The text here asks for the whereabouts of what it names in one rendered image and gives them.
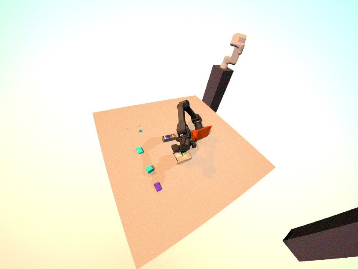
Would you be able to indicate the purple block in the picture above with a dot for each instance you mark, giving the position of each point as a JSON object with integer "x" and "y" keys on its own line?
{"x": 157, "y": 186}

